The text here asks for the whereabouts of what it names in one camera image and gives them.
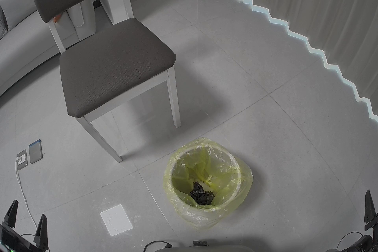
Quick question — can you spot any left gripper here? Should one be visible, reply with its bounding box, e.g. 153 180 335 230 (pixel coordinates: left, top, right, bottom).
0 200 50 252

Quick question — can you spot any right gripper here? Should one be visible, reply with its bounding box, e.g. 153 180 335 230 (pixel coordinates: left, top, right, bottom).
364 189 378 252

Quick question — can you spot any yellow plastic bag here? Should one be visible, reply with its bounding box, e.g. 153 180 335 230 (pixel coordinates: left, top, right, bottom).
163 136 254 230

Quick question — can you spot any black plastic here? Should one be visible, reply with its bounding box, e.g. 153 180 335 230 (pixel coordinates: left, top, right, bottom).
189 181 215 206

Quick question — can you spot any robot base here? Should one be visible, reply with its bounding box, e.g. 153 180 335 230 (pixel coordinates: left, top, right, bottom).
154 240 246 252

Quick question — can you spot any white trash bin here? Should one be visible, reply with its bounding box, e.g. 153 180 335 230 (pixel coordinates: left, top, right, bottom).
168 143 242 210

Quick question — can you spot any pale grey sofa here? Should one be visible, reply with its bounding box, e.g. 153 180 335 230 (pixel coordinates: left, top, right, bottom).
0 0 99 98

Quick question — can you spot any grey and white chair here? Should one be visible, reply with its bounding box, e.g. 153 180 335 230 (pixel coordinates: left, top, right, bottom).
32 0 181 163

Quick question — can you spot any dark grey cushion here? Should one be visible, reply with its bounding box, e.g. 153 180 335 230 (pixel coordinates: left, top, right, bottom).
0 4 9 39

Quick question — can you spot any white cushion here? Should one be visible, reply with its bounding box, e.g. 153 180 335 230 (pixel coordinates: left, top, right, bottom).
66 1 96 39

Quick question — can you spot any black cable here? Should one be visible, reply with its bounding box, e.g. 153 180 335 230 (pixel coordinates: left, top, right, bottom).
337 232 365 252
143 240 173 252

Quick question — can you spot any white cable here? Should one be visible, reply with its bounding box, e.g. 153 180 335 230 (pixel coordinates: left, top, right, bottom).
15 156 42 235

